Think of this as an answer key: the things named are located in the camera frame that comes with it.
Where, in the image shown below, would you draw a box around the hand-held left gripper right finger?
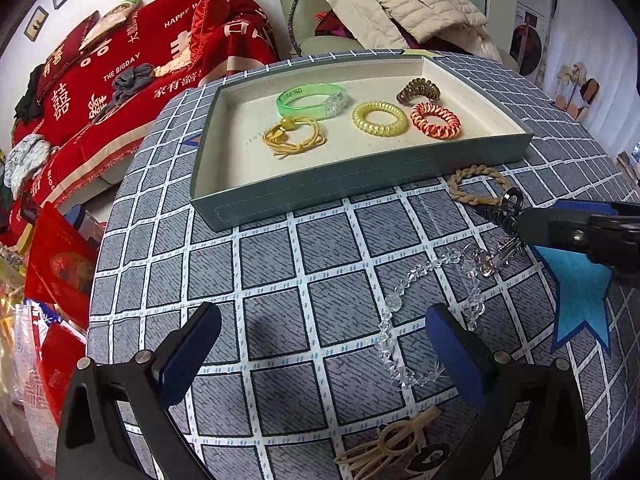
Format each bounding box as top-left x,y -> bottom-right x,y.
425,302 -> 593,480

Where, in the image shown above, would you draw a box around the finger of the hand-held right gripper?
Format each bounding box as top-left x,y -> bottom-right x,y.
519,209 -> 640,286
554,199 -> 640,217

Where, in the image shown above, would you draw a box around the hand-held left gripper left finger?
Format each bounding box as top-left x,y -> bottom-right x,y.
55,301 -> 223,480

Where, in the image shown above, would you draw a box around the clear crystal bead chain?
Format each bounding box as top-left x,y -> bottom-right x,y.
377,237 -> 526,391

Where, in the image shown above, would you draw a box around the braided brown rope bracelet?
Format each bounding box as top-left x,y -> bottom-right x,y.
447,165 -> 526,233

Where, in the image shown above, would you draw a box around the orange spiral hair tie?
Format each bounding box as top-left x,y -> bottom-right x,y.
410,101 -> 461,140

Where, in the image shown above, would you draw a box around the brown spiral hair tie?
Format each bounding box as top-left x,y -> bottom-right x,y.
396,77 -> 441,103

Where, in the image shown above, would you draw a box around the yellow spiral hair tie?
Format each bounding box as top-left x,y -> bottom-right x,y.
351,101 -> 407,136

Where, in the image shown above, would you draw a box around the yellow cord bracelet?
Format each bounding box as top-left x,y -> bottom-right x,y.
262,116 -> 327,157

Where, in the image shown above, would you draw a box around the grey-green shallow tray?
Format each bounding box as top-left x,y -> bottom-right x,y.
190,52 -> 536,233

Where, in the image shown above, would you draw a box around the green translucent bracelet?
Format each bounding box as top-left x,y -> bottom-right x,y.
276,83 -> 348,120

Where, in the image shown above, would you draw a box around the beige hair clip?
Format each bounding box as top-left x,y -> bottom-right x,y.
334,405 -> 443,480

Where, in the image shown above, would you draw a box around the slipper rack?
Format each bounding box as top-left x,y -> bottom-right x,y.
552,62 -> 601,121

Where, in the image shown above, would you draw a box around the grey checked tablecloth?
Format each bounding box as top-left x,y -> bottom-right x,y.
87,49 -> 640,480

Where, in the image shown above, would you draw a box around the red gift bag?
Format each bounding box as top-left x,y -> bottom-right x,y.
25,205 -> 101,331

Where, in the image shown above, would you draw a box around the red gift bags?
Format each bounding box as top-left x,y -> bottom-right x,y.
0,245 -> 91,411

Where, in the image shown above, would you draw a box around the blue lidded container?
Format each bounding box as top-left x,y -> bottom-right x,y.
65,205 -> 108,246

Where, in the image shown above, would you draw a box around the white washing machine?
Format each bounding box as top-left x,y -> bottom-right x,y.
510,0 -> 551,86

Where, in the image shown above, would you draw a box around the light blue white clothes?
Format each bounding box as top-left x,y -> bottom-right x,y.
4,135 -> 53,196

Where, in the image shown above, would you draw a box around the cream puffer jacket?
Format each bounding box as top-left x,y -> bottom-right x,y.
326,0 -> 503,63

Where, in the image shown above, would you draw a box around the grey cloth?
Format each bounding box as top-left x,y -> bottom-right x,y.
111,62 -> 156,103

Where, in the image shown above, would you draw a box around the red printed sofa blanket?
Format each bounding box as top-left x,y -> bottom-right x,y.
10,0 -> 281,211

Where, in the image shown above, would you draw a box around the black clothes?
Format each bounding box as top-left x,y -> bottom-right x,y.
14,67 -> 46,121

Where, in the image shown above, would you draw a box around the red patterned cloth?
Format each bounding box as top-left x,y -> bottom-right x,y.
314,7 -> 351,38

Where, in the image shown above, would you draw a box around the red embroidered pillow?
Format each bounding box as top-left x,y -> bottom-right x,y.
37,10 -> 101,106

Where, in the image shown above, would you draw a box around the red satin cushion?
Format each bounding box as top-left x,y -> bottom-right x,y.
187,0 -> 236,61

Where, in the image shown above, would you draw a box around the photo printed pillow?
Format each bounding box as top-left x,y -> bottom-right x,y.
79,0 -> 143,51

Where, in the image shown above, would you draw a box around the small tilted picture frame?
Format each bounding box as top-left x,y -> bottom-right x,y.
24,6 -> 50,42

